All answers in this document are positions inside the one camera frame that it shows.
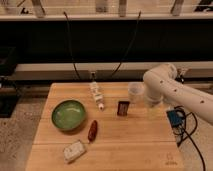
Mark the dark brown eraser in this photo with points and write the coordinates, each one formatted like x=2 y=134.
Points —
x=122 y=108

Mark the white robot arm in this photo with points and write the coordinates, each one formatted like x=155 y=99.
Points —
x=160 y=83

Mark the white tube with cap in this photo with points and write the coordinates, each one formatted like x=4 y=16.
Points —
x=97 y=95

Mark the clear plastic cup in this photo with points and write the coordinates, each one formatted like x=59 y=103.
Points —
x=135 y=92

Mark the green ceramic bowl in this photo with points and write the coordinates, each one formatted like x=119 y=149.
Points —
x=68 y=115

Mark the red chili pepper toy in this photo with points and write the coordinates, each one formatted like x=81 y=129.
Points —
x=93 y=131

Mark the white rectangular sponge block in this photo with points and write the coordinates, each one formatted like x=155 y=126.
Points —
x=74 y=151

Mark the blue connector box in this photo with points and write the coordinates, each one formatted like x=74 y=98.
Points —
x=175 y=117

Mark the black box on left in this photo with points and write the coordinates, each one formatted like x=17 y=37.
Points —
x=8 y=64

